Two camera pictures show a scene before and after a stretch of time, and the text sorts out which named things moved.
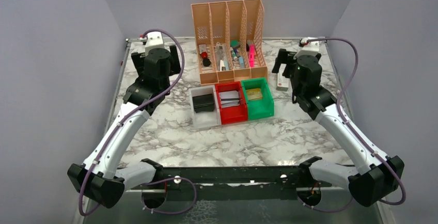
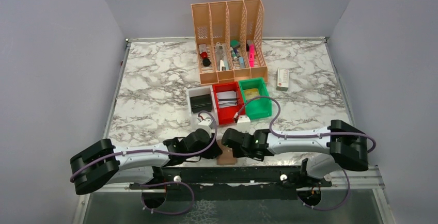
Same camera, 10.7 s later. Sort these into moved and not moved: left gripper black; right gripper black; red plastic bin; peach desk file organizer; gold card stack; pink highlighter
Moved: left gripper black; right gripper black
Not moved: gold card stack; red plastic bin; peach desk file organizer; pink highlighter
